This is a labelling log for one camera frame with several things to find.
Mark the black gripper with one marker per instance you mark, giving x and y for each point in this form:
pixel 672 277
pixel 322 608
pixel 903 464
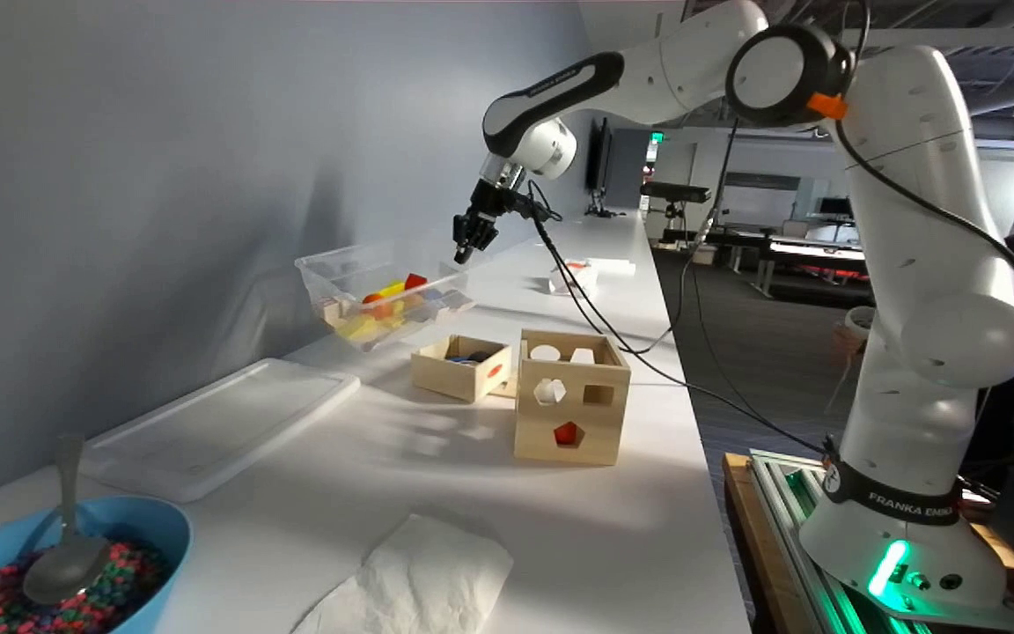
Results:
pixel 492 209

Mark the small wooden box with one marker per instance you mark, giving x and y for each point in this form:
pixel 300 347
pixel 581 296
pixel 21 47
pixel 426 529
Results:
pixel 460 375

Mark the clear plastic lunchbox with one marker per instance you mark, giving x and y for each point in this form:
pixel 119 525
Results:
pixel 344 284

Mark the robot base mounting platform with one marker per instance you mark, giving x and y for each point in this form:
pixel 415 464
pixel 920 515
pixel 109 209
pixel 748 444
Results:
pixel 766 529

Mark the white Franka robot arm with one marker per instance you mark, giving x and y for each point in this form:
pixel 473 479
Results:
pixel 932 294

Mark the clear plastic lunchbox lid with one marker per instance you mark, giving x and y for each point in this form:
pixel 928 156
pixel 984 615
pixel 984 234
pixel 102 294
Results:
pixel 214 429

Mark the red toy block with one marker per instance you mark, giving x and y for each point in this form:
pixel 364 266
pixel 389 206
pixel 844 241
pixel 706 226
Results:
pixel 416 284

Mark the yellow toy block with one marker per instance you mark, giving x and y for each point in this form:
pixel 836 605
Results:
pixel 389 294

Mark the big wooden shape sorter cube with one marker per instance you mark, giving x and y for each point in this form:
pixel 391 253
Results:
pixel 572 399

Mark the crumpled white cloth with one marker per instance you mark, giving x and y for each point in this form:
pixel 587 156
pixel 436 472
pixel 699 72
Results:
pixel 415 583

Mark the blue bowl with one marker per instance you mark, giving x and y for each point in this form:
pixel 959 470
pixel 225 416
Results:
pixel 142 529

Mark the colourful beads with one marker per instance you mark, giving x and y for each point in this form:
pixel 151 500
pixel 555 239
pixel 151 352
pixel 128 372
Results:
pixel 120 583

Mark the grey metal spoon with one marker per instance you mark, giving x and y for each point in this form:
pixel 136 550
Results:
pixel 61 566

